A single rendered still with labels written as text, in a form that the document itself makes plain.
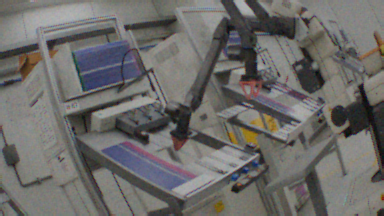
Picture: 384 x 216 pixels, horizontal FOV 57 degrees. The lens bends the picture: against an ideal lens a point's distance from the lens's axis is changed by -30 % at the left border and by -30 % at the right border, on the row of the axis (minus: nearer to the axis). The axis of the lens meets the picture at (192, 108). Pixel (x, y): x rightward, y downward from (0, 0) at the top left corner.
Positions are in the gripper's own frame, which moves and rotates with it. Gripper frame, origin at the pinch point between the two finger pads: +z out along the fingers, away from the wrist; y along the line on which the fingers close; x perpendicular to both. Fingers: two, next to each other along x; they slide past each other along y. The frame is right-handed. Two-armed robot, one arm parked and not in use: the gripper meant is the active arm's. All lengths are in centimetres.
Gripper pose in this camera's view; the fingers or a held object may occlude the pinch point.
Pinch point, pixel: (177, 148)
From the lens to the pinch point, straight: 234.7
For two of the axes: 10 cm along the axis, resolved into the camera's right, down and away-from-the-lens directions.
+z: -2.2, 9.1, 3.5
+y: -5.6, 1.7, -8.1
